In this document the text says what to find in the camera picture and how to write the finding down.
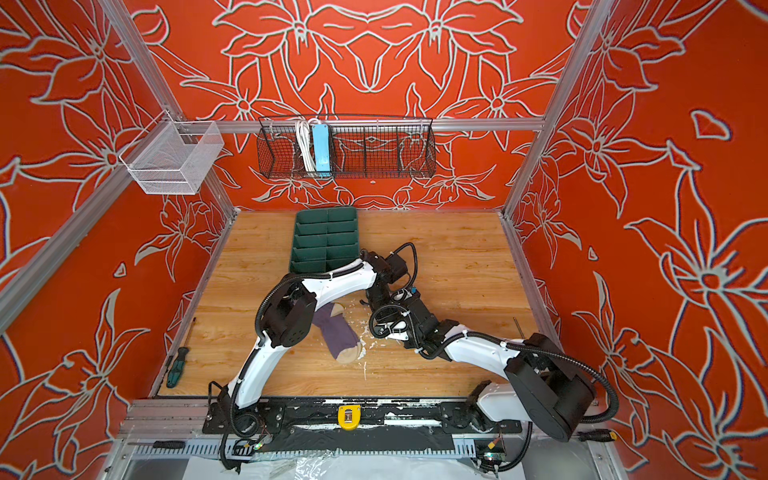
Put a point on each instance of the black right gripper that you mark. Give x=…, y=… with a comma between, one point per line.
x=410, y=345

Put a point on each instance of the purple sock beige toe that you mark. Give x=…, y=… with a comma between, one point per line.
x=341, y=340

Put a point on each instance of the green plastic divider tray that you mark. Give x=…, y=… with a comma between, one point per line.
x=324, y=239

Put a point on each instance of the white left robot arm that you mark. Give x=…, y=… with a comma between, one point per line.
x=285, y=317

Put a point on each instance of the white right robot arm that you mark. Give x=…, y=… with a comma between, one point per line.
x=554, y=391

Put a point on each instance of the metal hex key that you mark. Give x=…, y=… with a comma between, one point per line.
x=520, y=331

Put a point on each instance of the light blue box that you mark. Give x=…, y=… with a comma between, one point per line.
x=321, y=144

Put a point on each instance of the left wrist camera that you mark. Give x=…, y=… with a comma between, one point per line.
x=406, y=293

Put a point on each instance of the black wire wall basket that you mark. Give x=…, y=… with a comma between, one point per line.
x=360, y=147

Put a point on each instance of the green handled screwdriver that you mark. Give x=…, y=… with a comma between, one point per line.
x=175, y=372

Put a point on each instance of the clear plastic wall bin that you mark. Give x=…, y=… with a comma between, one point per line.
x=174, y=158

